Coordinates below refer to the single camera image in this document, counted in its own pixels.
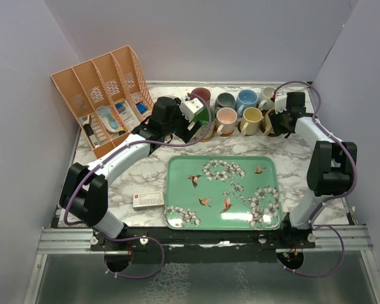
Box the tan ceramic mug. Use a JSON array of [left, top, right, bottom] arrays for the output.
[[263, 109, 276, 137]]

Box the cream ceramic mug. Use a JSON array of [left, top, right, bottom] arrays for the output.
[[258, 87, 275, 111]]

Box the woven coaster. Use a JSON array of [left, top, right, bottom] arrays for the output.
[[194, 131, 215, 143]]

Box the yellow ceramic mug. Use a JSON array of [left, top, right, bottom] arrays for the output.
[[240, 108, 263, 136]]

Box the green floral mug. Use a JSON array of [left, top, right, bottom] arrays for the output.
[[193, 107, 215, 138]]

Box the blue ceramic mug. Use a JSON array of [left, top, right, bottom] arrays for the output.
[[236, 89, 258, 118]]

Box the red ceramic mug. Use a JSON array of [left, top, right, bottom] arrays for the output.
[[191, 87, 211, 106]]

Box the pink ceramic mug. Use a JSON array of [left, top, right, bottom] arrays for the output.
[[215, 108, 238, 136]]

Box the grey ceramic mug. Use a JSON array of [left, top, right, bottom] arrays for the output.
[[214, 92, 236, 114]]

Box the green floral tray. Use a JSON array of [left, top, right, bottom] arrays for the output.
[[164, 155, 284, 231]]

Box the light wooden coaster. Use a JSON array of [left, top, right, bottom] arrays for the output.
[[220, 131, 234, 137]]

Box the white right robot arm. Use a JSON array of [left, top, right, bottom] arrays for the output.
[[269, 92, 357, 248]]

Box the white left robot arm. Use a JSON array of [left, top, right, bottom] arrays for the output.
[[59, 94, 207, 250]]

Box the white printed paper pack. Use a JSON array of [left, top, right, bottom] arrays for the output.
[[115, 99, 135, 122]]

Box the white red small box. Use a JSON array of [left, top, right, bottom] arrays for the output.
[[131, 92, 143, 105]]

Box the light blue packaged tool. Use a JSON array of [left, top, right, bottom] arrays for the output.
[[96, 106, 125, 133]]

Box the orange plastic file organizer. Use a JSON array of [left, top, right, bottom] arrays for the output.
[[51, 46, 155, 158]]

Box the white small card box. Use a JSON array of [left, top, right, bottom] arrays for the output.
[[132, 191, 165, 210]]

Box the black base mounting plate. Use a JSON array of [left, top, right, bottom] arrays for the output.
[[87, 221, 315, 270]]

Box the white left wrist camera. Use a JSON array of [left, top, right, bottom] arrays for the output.
[[179, 98, 204, 122]]

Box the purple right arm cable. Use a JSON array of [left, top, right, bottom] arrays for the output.
[[272, 81, 358, 278]]

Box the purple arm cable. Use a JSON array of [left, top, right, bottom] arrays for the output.
[[63, 94, 213, 279], [272, 81, 358, 278]]

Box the black handled utility tool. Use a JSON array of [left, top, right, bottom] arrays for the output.
[[79, 115, 100, 148]]

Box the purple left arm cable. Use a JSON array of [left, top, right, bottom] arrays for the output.
[[63, 94, 213, 279]]

